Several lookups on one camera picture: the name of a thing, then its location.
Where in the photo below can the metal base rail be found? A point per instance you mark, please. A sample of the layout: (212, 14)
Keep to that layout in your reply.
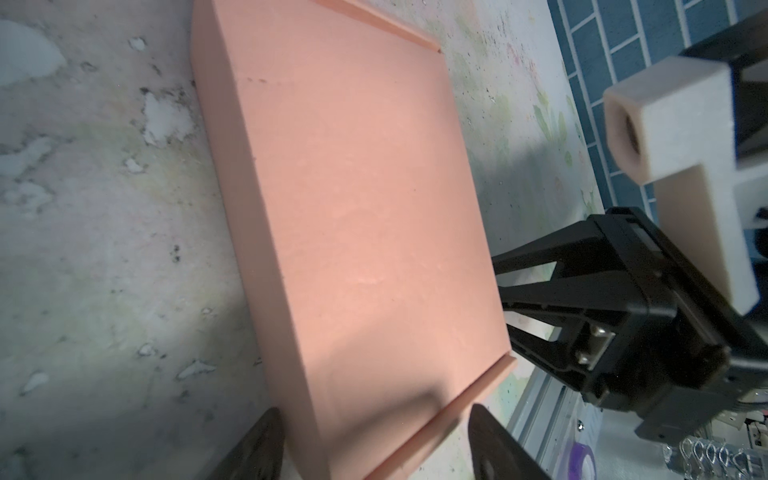
(549, 419)

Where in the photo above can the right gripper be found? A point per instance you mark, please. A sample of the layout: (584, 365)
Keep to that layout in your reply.
(658, 340)

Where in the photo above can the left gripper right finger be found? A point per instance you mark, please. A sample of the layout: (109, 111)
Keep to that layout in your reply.
(495, 453)

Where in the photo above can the purple tape roll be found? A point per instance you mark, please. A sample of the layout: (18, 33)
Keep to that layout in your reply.
(581, 463)

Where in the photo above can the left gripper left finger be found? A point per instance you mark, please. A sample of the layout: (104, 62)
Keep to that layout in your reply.
(258, 455)

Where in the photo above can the peach paper box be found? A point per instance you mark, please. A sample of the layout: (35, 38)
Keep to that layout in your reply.
(356, 227)

